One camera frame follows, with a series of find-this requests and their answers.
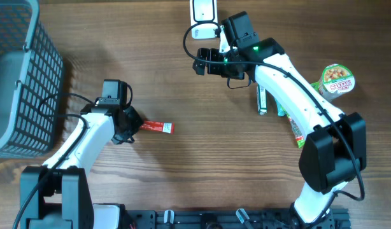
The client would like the dark green small box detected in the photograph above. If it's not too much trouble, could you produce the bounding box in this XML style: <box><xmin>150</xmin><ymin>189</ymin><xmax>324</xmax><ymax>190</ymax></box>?
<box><xmin>257</xmin><ymin>85</ymin><xmax>267</xmax><ymax>115</ymax></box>

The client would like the red snack packet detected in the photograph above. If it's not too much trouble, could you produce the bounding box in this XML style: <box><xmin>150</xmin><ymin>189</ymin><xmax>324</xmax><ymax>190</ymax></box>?
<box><xmin>140</xmin><ymin>120</ymin><xmax>174</xmax><ymax>134</ymax></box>

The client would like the pale green wipes packet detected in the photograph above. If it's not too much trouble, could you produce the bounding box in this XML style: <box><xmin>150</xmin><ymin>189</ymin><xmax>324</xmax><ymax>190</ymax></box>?
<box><xmin>275</xmin><ymin>100</ymin><xmax>286</xmax><ymax>116</ymax></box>

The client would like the green snack bag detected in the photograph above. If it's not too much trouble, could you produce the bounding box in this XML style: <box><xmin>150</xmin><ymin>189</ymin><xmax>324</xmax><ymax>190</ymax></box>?
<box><xmin>286</xmin><ymin>81</ymin><xmax>320</xmax><ymax>148</ymax></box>

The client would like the instant noodle cup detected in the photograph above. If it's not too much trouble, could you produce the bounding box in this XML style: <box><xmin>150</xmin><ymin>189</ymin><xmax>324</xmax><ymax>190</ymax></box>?
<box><xmin>318</xmin><ymin>64</ymin><xmax>355</xmax><ymax>102</ymax></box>

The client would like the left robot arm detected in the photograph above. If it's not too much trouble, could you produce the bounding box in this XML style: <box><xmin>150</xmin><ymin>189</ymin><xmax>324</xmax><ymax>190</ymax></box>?
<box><xmin>13</xmin><ymin>80</ymin><xmax>144</xmax><ymax>228</ymax></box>

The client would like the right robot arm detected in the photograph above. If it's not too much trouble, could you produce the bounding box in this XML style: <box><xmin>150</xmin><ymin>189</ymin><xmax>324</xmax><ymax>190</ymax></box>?
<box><xmin>193</xmin><ymin>11</ymin><xmax>367</xmax><ymax>228</ymax></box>

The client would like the white barcode scanner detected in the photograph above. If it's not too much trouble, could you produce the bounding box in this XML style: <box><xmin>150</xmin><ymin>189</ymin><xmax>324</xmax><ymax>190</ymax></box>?
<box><xmin>189</xmin><ymin>0</ymin><xmax>218</xmax><ymax>39</ymax></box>

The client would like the grey plastic mesh basket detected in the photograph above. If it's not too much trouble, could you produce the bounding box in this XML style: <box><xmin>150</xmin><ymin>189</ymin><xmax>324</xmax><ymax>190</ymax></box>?
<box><xmin>0</xmin><ymin>0</ymin><xmax>64</xmax><ymax>158</ymax></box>

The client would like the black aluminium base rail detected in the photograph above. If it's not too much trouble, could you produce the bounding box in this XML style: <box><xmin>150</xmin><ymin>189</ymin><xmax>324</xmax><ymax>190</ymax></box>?
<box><xmin>118</xmin><ymin>208</ymin><xmax>352</xmax><ymax>229</ymax></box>

